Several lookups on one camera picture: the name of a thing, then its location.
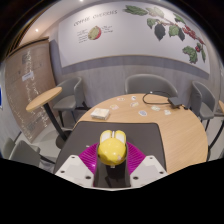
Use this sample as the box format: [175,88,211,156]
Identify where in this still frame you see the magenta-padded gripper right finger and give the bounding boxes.
[124,142,169,188]

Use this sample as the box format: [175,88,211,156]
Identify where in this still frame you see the brown wall notice board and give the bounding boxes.
[3,39,59,144]

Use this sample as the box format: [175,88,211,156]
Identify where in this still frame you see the grey upholstered chair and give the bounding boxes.
[124,73,179,99]
[1,137,56,168]
[52,76,88,128]
[189,80,217,131]

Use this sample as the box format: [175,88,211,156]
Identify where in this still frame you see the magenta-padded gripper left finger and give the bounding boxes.
[54,142,101,188]

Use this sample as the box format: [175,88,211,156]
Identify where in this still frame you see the yellow computer mouse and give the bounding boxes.
[96,129,128,168]

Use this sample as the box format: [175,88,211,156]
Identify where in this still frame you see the black cable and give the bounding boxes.
[142,90,173,106]

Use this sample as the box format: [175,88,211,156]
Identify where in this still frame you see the flat black box device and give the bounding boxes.
[167,96,184,108]

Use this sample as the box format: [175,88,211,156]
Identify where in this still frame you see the small white box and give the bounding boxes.
[90,107,111,121]

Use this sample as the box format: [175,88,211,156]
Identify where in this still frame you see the dark grey mouse pad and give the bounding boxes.
[53,120,167,188]

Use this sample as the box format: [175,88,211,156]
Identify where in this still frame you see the white plant print wall mural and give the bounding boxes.
[58,1,212,75]

